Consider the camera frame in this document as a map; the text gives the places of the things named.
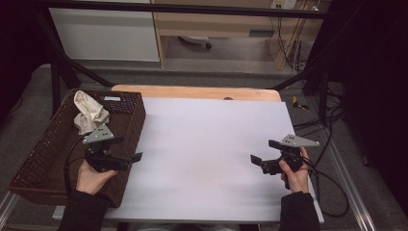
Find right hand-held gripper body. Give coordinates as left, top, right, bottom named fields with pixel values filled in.
left=260, top=133, right=321, bottom=176

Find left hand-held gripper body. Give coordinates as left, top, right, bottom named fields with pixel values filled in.
left=82, top=124, right=134, bottom=173

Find cream white cloth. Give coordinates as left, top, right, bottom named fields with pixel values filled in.
left=72, top=90, right=111, bottom=136

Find brown wicker basket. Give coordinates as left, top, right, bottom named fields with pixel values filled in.
left=7, top=89, right=147, bottom=209

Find person's left hand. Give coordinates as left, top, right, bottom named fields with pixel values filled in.
left=75, top=159, right=118, bottom=196

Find person's right hand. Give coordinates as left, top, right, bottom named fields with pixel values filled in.
left=277, top=146, right=311, bottom=194

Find yellow and black tool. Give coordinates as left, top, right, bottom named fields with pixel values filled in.
left=292, top=95, right=310, bottom=111

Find white table cover sheet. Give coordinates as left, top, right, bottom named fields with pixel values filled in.
left=52, top=97, right=325, bottom=224

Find black metal stand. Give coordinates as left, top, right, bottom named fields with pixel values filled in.
left=271, top=61, right=332, bottom=127
left=33, top=6, right=115, bottom=114

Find light wooden table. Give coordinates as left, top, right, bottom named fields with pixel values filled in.
left=111, top=84, right=283, bottom=103

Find white cabinet panel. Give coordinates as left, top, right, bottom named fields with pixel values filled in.
left=48, top=0, right=161, bottom=63

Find black curtain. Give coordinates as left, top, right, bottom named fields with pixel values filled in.
left=309, top=0, right=408, bottom=217
left=0, top=0, right=57, bottom=124

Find office chair wheel base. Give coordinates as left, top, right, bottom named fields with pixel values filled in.
left=177, top=35, right=214, bottom=50

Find light wooden desk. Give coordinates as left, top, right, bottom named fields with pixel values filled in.
left=149, top=0, right=332, bottom=71

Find white power strip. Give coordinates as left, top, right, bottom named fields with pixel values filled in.
left=269, top=0, right=298, bottom=11

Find black metal crossbar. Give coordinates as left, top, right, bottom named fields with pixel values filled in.
left=37, top=0, right=333, bottom=20

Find left hand-held gripper black cable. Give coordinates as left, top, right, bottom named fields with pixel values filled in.
left=63, top=133, right=92, bottom=196

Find hand-held gripper black cable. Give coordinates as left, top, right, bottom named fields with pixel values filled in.
left=301, top=156, right=351, bottom=218
left=63, top=133, right=92, bottom=196

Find black floor cables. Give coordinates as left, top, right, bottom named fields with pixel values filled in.
left=293, top=81, right=345, bottom=167

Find right hand-held gripper black cable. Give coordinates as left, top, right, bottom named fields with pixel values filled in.
left=301, top=156, right=351, bottom=218

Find aluminium rail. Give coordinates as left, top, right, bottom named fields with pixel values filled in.
left=0, top=192, right=21, bottom=229
left=319, top=126, right=377, bottom=231

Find bundle of hanging cables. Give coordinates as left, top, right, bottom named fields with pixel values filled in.
left=274, top=9, right=319, bottom=74

